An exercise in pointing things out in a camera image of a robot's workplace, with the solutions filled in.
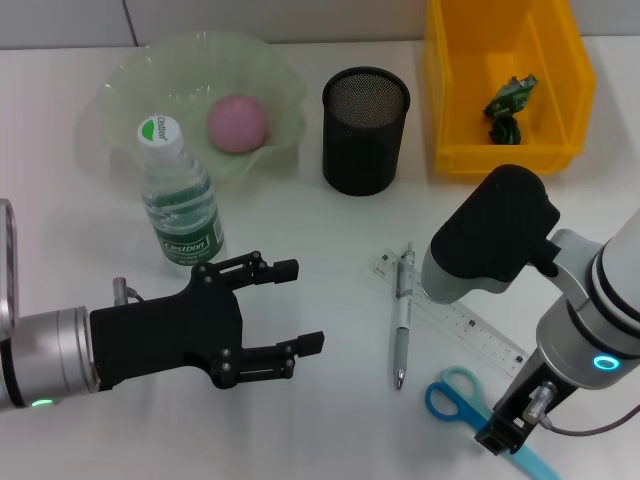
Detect gripper cable with plug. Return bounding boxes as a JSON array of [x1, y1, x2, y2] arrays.
[[112, 276, 146, 307], [522, 381, 640, 437]]

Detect white grey ballpoint pen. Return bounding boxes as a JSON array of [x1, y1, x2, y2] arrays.
[[390, 242, 417, 391]]

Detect yellow plastic bin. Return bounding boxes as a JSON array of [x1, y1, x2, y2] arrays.
[[422, 0, 597, 175]]

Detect clear plastic ruler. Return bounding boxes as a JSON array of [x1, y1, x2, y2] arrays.
[[369, 252, 530, 380]]

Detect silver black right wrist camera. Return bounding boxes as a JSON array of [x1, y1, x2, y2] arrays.
[[419, 163, 564, 307]]

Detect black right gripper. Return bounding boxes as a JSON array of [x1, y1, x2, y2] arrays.
[[474, 349, 545, 457]]

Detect black mesh pen holder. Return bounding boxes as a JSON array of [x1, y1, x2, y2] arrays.
[[321, 65, 411, 197]]

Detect right gripper cable with plug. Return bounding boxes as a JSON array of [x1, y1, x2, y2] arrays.
[[522, 381, 640, 437]]

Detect left gripper cable with plug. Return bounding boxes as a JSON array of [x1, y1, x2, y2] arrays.
[[112, 276, 146, 307]]

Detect green plastic wrapper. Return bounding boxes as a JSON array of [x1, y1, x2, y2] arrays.
[[482, 73, 540, 146]]

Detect pink peach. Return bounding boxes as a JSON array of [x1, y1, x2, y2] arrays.
[[207, 95, 269, 154]]

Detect translucent green glass plate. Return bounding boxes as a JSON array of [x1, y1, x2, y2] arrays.
[[74, 30, 307, 194]]

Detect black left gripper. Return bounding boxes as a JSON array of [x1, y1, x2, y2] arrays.
[[89, 251, 325, 392]]

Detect clear water bottle green label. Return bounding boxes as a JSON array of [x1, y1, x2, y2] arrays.
[[137, 113, 227, 279]]

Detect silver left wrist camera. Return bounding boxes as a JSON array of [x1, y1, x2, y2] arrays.
[[0, 198, 22, 331]]

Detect blue scissors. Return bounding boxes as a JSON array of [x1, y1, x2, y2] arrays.
[[424, 366, 561, 480]]

